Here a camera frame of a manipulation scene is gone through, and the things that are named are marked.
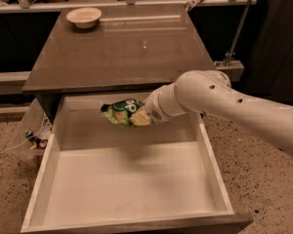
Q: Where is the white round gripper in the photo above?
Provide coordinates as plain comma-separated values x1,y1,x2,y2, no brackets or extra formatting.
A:
130,88,178,127

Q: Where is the green chip bag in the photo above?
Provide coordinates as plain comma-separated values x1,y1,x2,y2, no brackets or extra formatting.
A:
101,98,144,127

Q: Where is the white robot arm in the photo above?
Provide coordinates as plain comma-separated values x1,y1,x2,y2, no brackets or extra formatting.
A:
130,70,293,157

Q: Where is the grey drawer cabinet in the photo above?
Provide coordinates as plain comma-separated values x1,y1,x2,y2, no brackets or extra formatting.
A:
22,4,214,119

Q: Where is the open white bottom drawer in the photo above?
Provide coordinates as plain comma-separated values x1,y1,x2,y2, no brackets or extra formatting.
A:
21,94,253,234

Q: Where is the white ceramic bowl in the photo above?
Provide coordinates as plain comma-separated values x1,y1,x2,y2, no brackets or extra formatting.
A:
66,7,102,29

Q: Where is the white cable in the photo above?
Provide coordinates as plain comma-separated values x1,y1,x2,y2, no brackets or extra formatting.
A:
0,115,48,158

